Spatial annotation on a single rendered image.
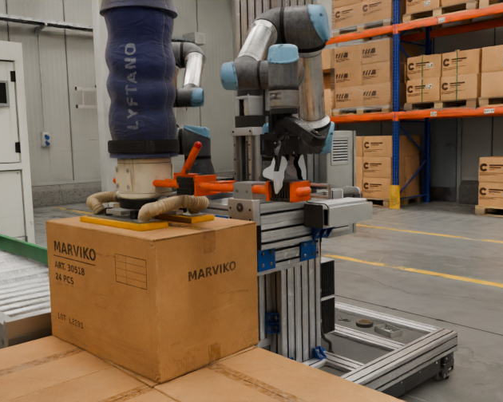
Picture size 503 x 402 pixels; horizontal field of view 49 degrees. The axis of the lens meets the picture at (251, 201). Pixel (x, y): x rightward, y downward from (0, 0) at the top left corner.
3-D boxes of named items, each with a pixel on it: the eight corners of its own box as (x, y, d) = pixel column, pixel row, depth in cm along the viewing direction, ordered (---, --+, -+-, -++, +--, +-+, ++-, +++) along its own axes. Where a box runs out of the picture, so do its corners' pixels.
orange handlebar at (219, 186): (93, 184, 195) (92, 174, 195) (160, 179, 217) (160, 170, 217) (301, 200, 133) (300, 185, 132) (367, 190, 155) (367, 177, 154)
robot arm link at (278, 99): (305, 90, 138) (283, 88, 132) (305, 109, 138) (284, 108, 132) (281, 92, 143) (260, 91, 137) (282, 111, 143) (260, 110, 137)
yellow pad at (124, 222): (79, 222, 182) (78, 206, 181) (105, 218, 189) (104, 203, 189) (141, 232, 159) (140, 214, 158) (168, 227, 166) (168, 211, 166)
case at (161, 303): (51, 335, 191) (45, 220, 186) (146, 308, 220) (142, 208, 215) (160, 384, 150) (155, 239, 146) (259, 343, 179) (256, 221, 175)
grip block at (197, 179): (174, 195, 162) (174, 175, 161) (200, 192, 169) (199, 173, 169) (193, 197, 156) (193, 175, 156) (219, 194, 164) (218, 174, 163)
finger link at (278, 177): (263, 193, 139) (271, 158, 141) (281, 194, 135) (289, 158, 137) (255, 189, 137) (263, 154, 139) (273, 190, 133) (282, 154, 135)
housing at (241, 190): (231, 199, 148) (231, 182, 148) (249, 196, 153) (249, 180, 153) (251, 200, 143) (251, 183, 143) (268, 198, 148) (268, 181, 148)
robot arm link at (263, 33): (250, 4, 183) (215, 61, 144) (283, 1, 180) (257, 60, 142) (255, 38, 190) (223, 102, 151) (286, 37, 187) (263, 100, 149)
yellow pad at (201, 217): (128, 215, 196) (127, 201, 195) (151, 212, 203) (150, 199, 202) (191, 224, 173) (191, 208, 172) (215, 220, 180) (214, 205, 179)
